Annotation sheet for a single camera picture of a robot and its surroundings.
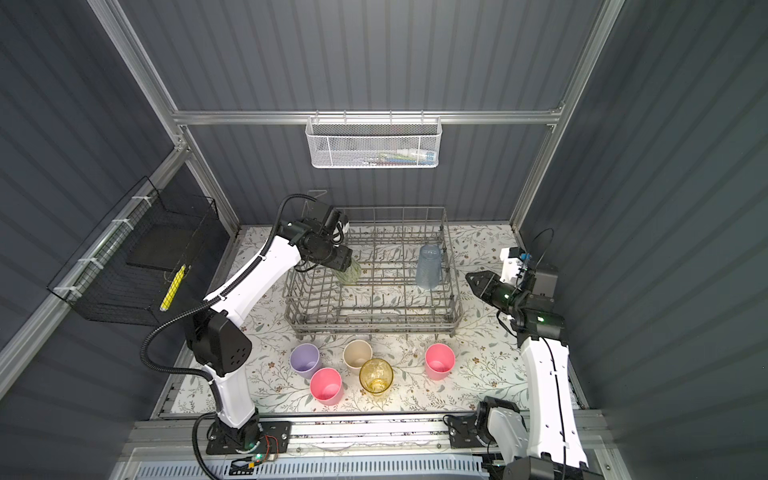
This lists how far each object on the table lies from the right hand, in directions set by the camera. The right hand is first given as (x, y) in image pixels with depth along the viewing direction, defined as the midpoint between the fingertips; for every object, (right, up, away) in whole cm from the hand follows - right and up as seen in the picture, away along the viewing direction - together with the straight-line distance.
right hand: (474, 279), depth 74 cm
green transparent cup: (-35, -1, +28) cm, 45 cm away
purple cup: (-45, -23, +9) cm, 51 cm away
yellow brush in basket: (-72, -2, -4) cm, 72 cm away
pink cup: (-7, -24, +11) cm, 28 cm away
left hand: (-36, +5, +12) cm, 38 cm away
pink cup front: (-39, -30, +8) cm, 50 cm away
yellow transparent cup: (-25, -24, 0) cm, 34 cm away
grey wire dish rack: (-15, -4, +28) cm, 32 cm away
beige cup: (-31, -22, +11) cm, 40 cm away
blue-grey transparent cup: (-9, +3, +18) cm, 20 cm away
